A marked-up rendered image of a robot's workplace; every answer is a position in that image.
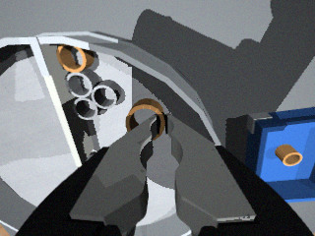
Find grey metal ring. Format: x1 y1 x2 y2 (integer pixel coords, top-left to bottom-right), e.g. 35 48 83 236
65 68 99 98
73 95 102 120
92 80 121 109

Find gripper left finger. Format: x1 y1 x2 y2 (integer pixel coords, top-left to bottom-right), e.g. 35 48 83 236
15 114 160 236

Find bronze bushing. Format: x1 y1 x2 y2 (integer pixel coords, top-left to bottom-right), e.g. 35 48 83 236
125 98 165 141
275 145 302 166
57 43 95 73

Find blue crate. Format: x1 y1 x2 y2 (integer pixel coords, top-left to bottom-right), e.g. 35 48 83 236
245 107 315 203

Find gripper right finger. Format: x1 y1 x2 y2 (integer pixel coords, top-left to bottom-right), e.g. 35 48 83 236
164 113 314 236

